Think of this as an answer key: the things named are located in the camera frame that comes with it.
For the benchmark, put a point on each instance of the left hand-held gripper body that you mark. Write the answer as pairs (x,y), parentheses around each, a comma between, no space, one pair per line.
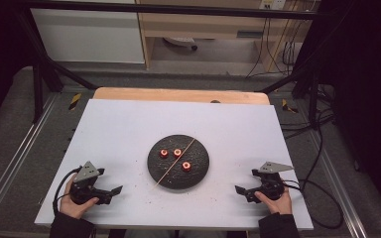
(85,172)

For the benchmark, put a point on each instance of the thin wooden skewer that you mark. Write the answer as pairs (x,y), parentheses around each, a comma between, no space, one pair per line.
(175,162)

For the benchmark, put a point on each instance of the black round plate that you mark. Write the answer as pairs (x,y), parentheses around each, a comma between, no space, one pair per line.
(191,178)

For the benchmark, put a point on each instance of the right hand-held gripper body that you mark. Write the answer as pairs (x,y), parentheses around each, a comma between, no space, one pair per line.
(271,185)

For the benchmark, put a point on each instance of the black metal stand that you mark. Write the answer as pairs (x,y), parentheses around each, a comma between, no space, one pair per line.
(313,99)
(38,92)

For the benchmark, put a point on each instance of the person's left hand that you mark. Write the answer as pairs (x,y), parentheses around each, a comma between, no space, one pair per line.
(74,209)

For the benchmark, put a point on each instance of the white power strip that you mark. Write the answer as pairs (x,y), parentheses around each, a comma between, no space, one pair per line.
(273,4)

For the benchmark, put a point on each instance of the black metal crossbar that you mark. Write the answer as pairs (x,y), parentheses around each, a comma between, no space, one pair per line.
(178,9)

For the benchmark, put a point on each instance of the white caster base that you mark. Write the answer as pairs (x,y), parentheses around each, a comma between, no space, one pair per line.
(180,41)

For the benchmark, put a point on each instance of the person's right hand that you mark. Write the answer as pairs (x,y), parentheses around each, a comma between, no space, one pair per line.
(279,205)

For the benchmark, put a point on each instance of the light wooden desk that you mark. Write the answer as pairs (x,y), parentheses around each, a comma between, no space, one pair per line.
(205,26)

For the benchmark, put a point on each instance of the aluminium floor rail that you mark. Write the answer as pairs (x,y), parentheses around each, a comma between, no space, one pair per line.
(16,155)
(337,175)

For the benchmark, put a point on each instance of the yellow black tape strip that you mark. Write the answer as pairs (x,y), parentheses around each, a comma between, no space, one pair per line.
(75,101)
(288,106)

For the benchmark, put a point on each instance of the white cabinet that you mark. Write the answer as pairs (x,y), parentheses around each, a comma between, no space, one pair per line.
(89,36)

